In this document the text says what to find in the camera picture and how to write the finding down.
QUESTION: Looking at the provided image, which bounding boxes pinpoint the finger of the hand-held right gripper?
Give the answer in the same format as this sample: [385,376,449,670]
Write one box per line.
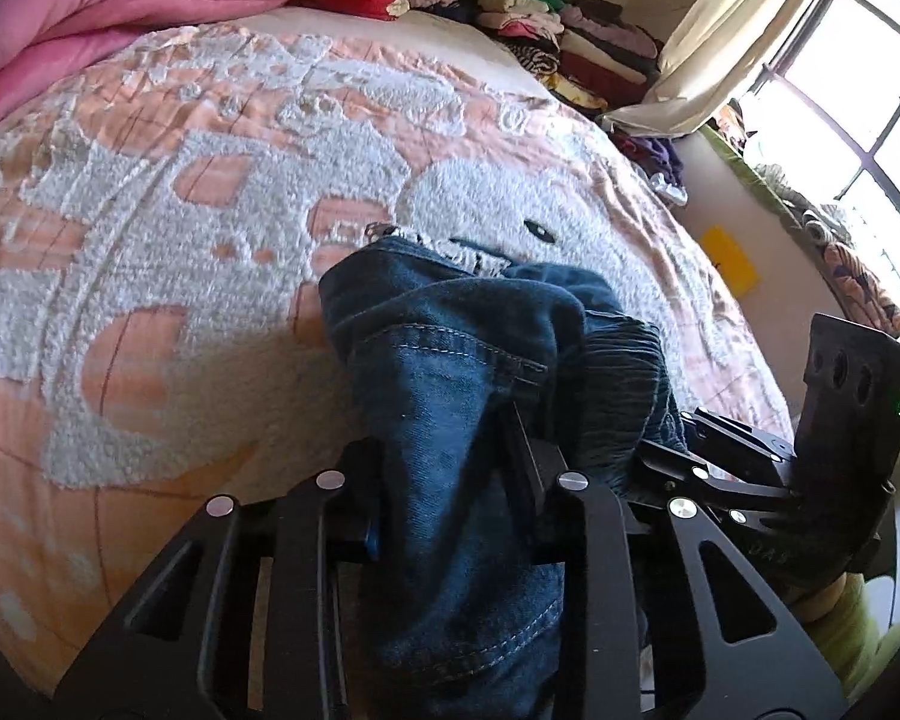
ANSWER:
[634,439,796,541]
[679,406,800,481]

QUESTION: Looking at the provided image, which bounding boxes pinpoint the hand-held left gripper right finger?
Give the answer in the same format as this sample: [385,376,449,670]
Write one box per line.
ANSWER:
[495,401,848,720]

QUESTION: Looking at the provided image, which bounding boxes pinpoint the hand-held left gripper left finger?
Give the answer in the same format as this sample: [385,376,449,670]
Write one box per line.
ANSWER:
[56,439,391,720]

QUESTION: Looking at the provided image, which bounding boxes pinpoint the blue denim pants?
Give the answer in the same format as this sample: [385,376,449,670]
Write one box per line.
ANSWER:
[319,236,691,720]

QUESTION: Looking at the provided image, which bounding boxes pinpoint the person's right forearm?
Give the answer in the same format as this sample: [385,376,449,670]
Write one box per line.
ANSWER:
[784,574,900,698]

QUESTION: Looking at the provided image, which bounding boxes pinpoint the orange patterned cloth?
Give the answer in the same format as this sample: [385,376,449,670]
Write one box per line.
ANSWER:
[817,240,900,338]

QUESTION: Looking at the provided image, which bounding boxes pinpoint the yellow flat card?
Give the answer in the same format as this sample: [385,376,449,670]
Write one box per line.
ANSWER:
[701,225,760,293]

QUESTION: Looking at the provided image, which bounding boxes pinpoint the grey white cloth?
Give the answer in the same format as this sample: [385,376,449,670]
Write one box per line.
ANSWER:
[761,165,841,245]

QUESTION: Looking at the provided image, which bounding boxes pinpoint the green sill cloth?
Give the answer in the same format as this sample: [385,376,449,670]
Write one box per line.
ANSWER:
[701,124,803,226]

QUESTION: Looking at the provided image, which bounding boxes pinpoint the peach and white patterned blanket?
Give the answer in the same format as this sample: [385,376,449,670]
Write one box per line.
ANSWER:
[0,19,796,698]

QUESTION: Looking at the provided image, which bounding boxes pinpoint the cream curtain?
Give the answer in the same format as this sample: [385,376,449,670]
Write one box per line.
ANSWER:
[604,0,845,137]

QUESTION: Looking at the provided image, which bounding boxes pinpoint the stack of folded clothes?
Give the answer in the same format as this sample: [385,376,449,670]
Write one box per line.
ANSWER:
[457,0,665,117]

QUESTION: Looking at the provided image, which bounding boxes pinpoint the cream bed sheet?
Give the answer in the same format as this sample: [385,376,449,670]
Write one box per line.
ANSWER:
[225,6,563,102]

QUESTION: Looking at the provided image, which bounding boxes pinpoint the pink quilt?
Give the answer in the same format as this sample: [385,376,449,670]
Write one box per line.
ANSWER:
[0,0,301,143]

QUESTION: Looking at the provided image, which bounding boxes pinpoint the window with dark frame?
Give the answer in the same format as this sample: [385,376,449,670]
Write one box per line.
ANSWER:
[735,0,900,331]

